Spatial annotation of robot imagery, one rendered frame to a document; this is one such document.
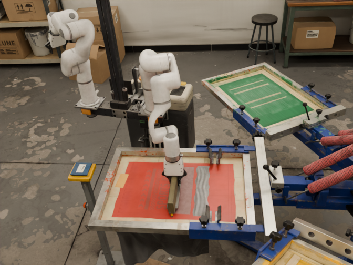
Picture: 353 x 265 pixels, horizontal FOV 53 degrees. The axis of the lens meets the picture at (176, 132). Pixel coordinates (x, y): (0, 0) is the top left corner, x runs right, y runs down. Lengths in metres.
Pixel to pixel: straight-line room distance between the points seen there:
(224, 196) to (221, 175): 0.15
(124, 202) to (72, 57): 0.85
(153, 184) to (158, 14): 3.84
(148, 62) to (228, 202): 0.79
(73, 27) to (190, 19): 3.60
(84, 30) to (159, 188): 0.93
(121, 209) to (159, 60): 0.77
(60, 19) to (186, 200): 1.16
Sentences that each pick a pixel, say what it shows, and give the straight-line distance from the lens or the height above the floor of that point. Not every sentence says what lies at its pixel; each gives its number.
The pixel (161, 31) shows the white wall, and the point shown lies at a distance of 5.57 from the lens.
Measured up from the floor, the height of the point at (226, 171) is 0.95.
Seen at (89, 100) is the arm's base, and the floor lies 1.17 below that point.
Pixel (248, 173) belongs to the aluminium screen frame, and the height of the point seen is 0.99.
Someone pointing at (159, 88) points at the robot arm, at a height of 1.50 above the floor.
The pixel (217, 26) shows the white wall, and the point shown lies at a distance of 5.47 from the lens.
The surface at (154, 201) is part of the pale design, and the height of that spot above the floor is 0.95.
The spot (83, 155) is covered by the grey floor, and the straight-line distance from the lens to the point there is 3.79.
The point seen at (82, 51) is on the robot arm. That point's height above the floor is 1.54.
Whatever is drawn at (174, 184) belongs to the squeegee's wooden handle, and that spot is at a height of 1.05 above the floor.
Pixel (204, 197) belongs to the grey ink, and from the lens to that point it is 1.86.
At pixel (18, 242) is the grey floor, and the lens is 3.24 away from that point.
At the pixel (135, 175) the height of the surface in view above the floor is 0.95.
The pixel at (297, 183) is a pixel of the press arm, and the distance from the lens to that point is 1.86.
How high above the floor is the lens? 2.33
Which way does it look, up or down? 37 degrees down
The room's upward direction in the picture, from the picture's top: 5 degrees counter-clockwise
